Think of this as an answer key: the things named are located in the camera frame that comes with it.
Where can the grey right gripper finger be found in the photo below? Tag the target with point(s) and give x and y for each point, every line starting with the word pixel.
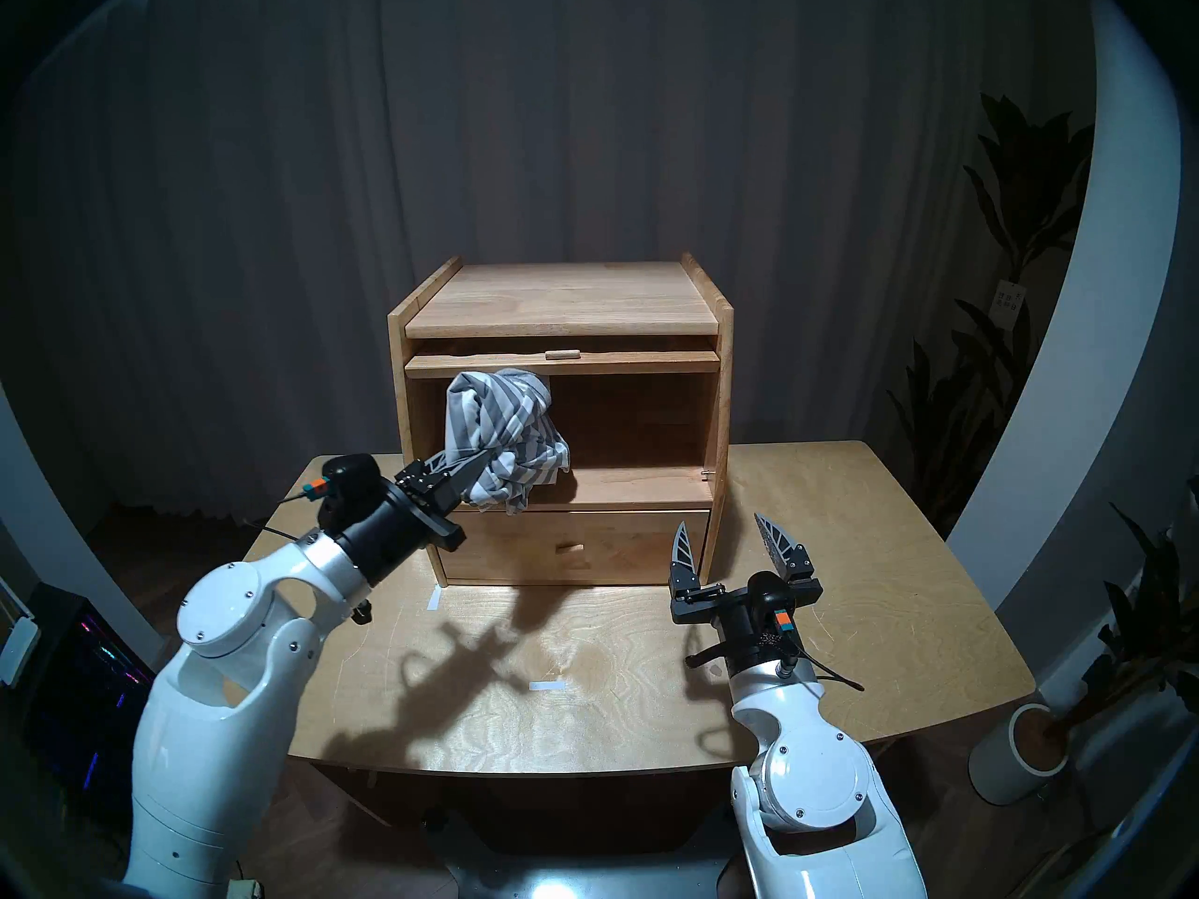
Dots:
pixel 787 551
pixel 686 574

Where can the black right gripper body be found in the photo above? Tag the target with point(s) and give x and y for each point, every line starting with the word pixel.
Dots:
pixel 763 644

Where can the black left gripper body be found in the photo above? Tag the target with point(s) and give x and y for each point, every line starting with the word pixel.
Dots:
pixel 398 532

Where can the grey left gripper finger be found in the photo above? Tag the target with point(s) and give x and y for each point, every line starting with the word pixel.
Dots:
pixel 440 474
pixel 451 496

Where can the grey white striped shirt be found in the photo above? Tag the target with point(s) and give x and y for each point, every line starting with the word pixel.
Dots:
pixel 506 420

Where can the wooden flap door with knob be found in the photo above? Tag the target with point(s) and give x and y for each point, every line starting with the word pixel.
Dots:
pixel 637 363

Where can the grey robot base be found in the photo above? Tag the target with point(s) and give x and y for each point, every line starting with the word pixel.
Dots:
pixel 581 883

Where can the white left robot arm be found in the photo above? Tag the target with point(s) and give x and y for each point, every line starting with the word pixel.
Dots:
pixel 225 682

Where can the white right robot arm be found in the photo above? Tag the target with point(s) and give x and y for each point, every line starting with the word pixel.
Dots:
pixel 815 775

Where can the wooden drawer with knob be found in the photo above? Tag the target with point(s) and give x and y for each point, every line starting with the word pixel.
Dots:
pixel 637 546

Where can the wooden cabinet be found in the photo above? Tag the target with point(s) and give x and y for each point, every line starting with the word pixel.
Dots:
pixel 562 298

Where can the white round plant pot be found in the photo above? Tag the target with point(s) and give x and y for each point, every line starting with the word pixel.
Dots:
pixel 998 766

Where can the grey curtain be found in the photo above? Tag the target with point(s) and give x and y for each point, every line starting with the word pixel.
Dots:
pixel 281 204

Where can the white paper plant label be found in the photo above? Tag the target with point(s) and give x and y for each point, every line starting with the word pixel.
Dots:
pixel 1008 305

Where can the black computer tower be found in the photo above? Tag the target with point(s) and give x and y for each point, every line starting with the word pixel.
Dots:
pixel 84 700

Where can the dark potted plant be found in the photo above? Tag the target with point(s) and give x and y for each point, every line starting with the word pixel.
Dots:
pixel 1147 616

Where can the white power strip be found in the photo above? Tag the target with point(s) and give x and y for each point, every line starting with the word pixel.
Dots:
pixel 245 890

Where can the white box device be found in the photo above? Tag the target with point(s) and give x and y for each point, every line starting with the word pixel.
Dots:
pixel 17 649

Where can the tall dark leafy plant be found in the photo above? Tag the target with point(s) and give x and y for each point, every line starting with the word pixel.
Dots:
pixel 1021 185

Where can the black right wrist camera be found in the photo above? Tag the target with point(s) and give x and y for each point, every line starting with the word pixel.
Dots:
pixel 770 593

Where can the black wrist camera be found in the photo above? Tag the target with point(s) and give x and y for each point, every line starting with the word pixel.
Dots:
pixel 351 480
pixel 770 593

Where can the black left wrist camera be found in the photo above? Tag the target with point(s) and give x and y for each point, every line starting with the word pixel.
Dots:
pixel 351 480

